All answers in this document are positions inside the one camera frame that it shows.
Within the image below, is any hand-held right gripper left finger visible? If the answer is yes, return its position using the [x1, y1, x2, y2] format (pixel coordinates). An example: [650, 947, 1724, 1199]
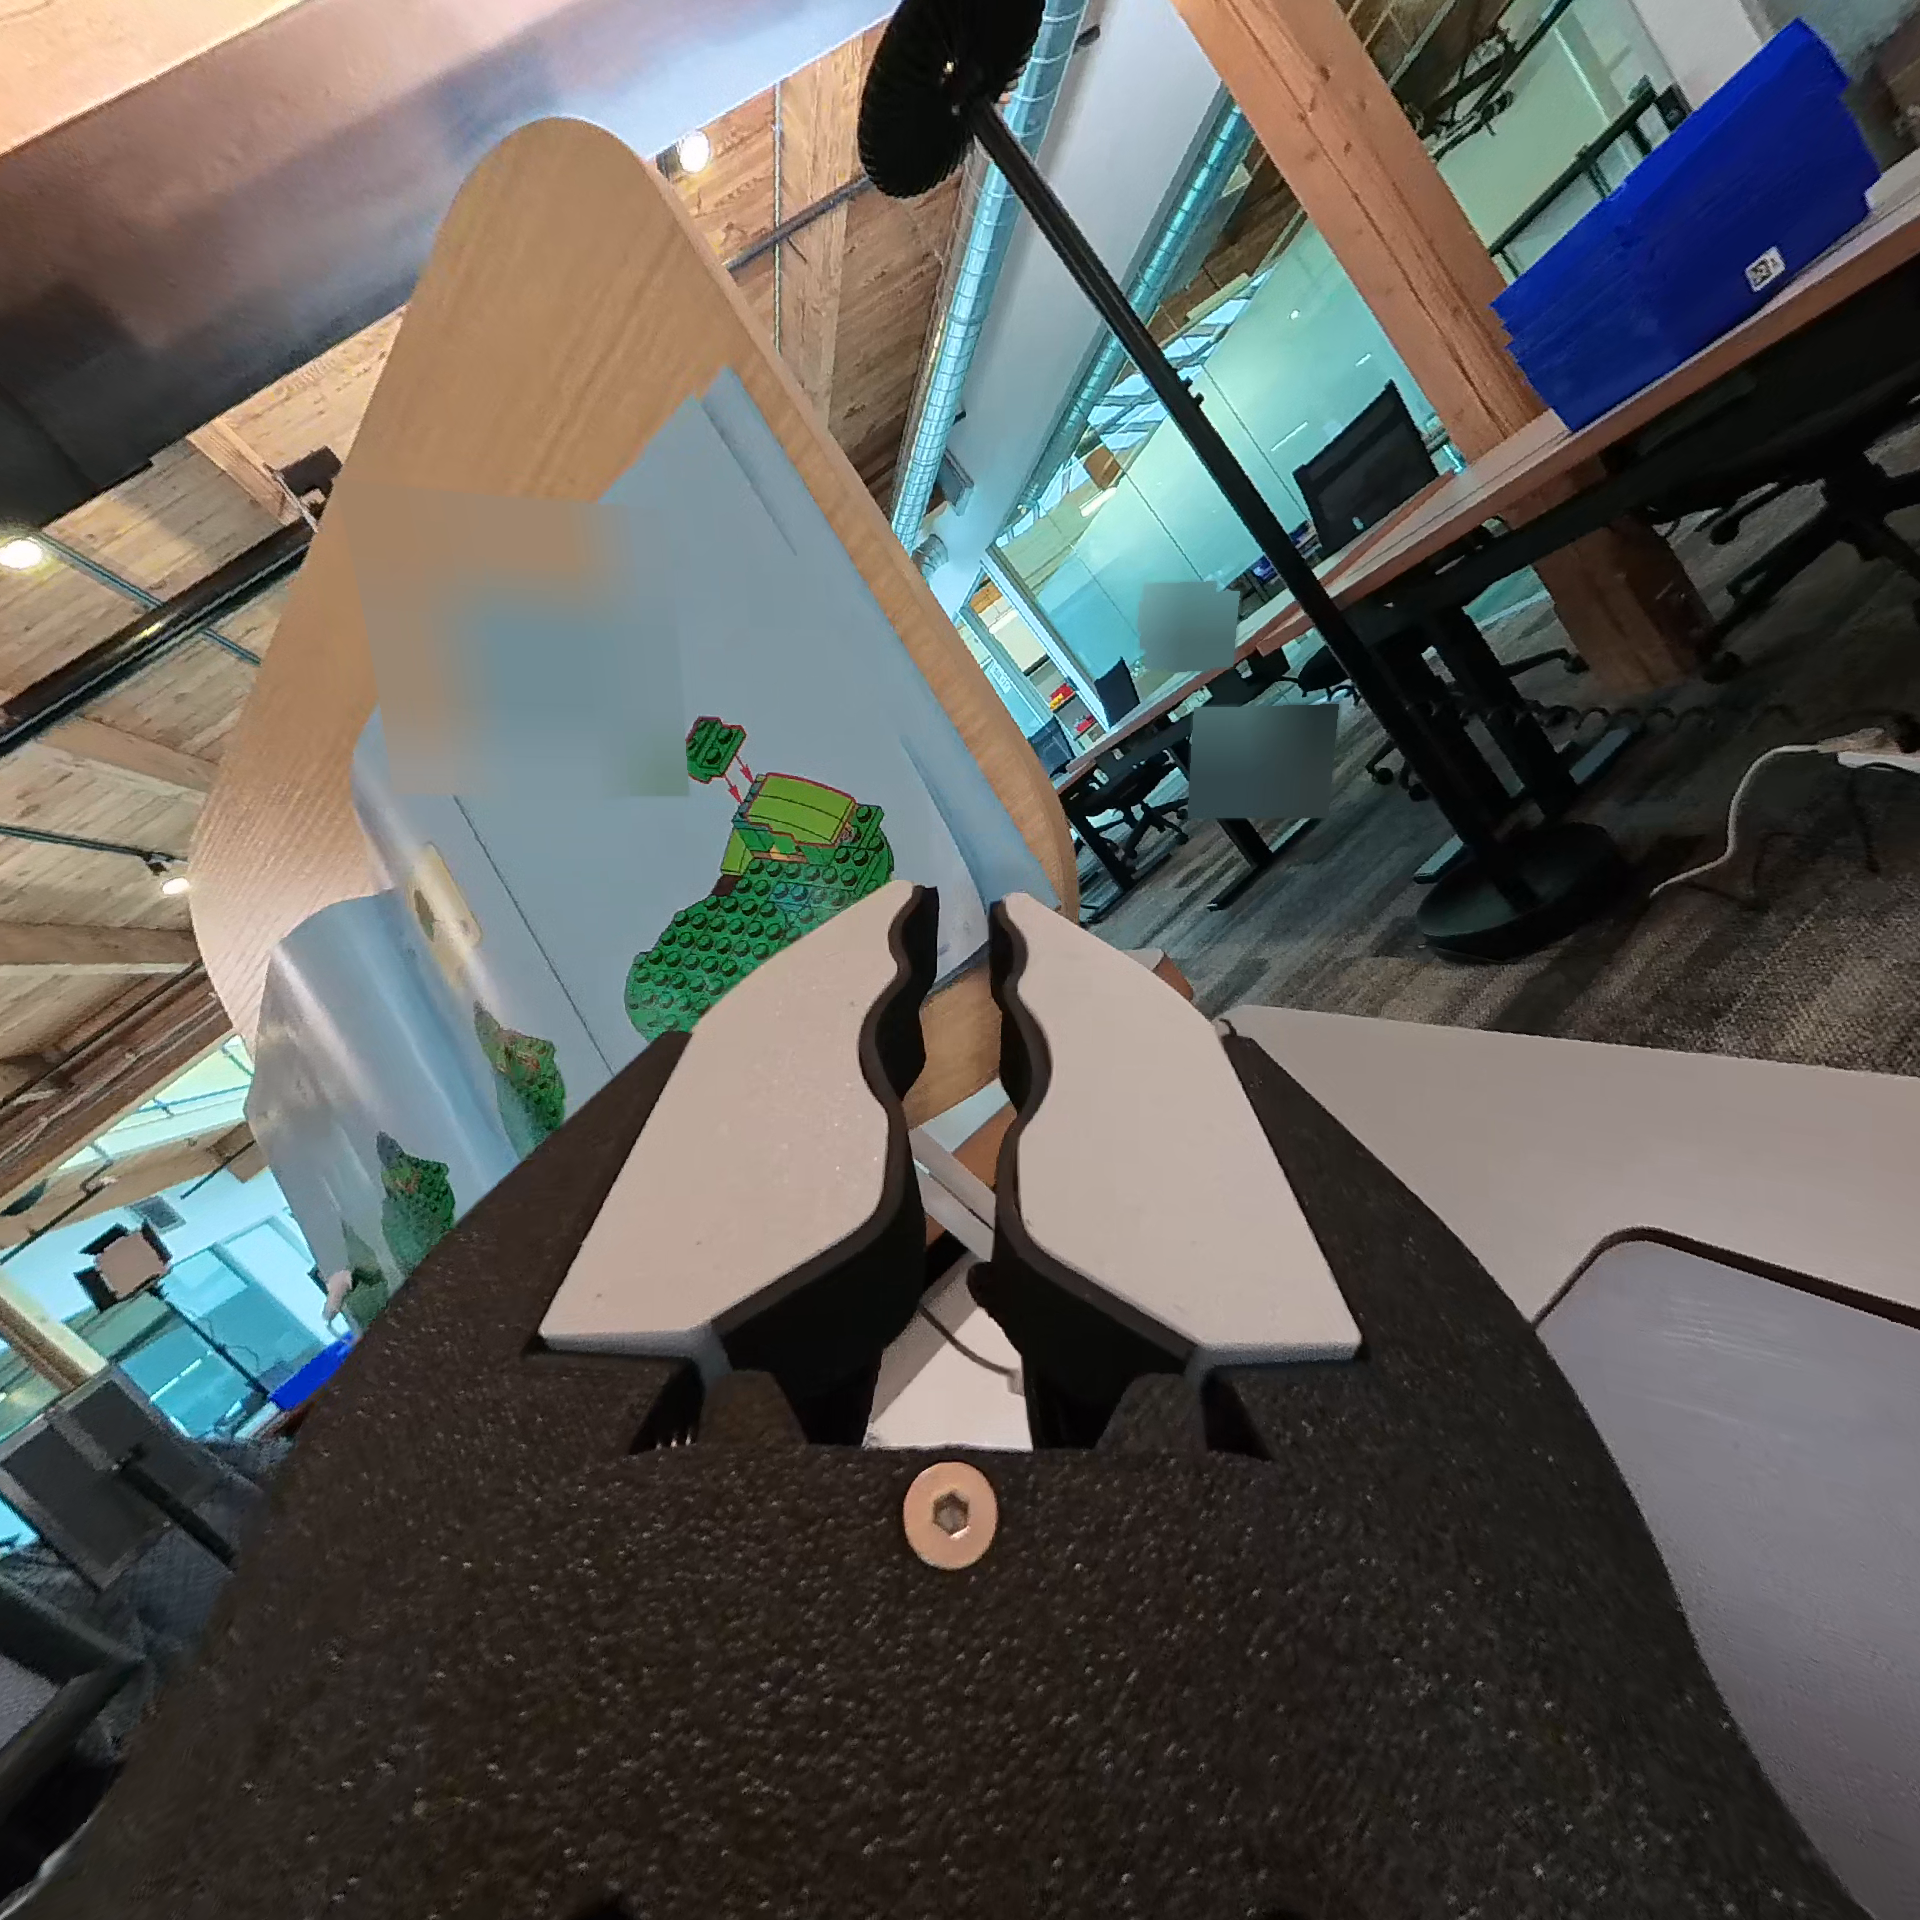
[535, 879, 944, 1449]

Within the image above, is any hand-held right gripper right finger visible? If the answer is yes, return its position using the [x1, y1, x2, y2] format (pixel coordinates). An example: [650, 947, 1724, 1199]
[970, 892, 1365, 1464]

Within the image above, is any lego instruction booklet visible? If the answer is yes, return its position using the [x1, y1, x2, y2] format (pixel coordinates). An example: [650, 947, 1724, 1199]
[242, 364, 1071, 1329]

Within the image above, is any black office chair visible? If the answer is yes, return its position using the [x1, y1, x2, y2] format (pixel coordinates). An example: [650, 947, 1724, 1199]
[1295, 379, 1422, 561]
[1685, 435, 1920, 639]
[1062, 735, 1191, 921]

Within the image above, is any studio light on tripod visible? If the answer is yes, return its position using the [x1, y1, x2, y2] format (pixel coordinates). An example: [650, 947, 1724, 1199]
[71, 1222, 264, 1444]

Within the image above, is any wooden office desk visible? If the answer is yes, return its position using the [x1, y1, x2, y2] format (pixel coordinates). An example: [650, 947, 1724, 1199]
[1050, 195, 1920, 917]

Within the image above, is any glass partition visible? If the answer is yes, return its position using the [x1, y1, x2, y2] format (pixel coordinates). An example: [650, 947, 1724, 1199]
[982, 89, 1517, 677]

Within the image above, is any wooden book stand board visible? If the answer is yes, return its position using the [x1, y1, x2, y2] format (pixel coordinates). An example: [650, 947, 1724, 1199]
[191, 117, 1087, 1157]

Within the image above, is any wooden pillar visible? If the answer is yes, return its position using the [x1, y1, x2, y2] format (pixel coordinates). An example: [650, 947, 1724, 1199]
[1170, 0, 1721, 682]

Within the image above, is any stack of blue bins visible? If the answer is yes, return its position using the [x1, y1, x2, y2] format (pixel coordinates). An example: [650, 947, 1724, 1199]
[1488, 21, 1887, 432]

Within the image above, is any black floor lamp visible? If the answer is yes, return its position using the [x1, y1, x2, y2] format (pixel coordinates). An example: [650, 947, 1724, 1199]
[860, 0, 1632, 967]

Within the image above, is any white power cable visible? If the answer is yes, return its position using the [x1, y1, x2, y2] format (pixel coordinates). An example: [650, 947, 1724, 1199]
[1650, 722, 1920, 905]

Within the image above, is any silver ventilation duct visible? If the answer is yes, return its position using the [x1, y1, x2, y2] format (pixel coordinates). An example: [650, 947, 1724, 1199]
[892, 0, 1087, 561]

